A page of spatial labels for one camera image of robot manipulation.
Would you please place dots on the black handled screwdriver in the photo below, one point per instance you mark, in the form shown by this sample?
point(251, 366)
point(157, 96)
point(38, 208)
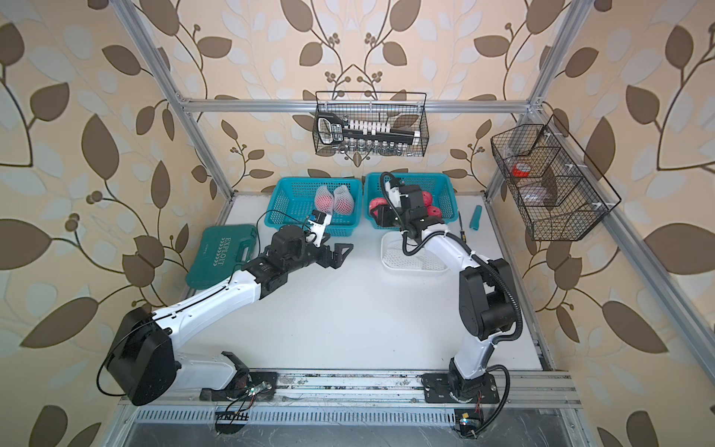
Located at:
point(460, 221)

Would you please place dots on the row of glass vials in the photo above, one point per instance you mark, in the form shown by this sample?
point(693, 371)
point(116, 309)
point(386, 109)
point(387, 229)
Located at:
point(396, 150)

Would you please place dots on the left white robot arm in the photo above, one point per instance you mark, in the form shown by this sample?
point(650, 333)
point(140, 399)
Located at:
point(145, 358)

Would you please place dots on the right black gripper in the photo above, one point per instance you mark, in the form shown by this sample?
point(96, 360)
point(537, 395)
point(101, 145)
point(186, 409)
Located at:
point(384, 218)

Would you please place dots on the red tape roll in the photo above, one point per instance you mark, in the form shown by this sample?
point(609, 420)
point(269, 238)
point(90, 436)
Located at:
point(521, 170)

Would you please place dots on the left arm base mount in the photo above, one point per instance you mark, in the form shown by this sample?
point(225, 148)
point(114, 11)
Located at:
point(244, 385)

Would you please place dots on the back black wire basket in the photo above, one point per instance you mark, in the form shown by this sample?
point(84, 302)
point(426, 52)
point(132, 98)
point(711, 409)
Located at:
point(404, 110)

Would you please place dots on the black white tool set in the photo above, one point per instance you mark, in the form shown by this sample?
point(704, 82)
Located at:
point(333, 130)

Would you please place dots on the left teal plastic basket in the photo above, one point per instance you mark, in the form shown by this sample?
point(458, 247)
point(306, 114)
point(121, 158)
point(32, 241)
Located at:
point(293, 200)

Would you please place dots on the side black wire basket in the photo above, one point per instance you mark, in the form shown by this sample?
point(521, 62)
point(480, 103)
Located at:
point(567, 194)

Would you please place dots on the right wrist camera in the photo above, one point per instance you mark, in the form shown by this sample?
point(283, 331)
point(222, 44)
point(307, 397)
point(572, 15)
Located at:
point(394, 197)

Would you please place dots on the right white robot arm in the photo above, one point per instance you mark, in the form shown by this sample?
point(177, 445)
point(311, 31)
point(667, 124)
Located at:
point(488, 307)

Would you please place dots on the white plastic tub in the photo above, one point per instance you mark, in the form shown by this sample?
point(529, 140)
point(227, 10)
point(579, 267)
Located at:
point(394, 239)

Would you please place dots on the teal plastic basket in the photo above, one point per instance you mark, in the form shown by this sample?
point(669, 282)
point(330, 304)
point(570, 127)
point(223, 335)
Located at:
point(437, 184)
point(293, 200)

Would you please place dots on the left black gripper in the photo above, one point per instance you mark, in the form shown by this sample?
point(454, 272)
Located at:
point(335, 260)

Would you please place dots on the right teal plastic basket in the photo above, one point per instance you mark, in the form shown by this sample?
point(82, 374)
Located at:
point(437, 184)

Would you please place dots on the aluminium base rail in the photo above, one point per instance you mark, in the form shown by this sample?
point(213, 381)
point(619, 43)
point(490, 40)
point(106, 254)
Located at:
point(399, 388)

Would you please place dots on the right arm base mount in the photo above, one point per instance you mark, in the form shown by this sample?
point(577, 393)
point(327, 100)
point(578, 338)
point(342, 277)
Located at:
point(451, 387)

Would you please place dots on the green plastic tool case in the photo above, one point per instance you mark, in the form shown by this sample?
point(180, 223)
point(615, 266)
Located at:
point(223, 249)

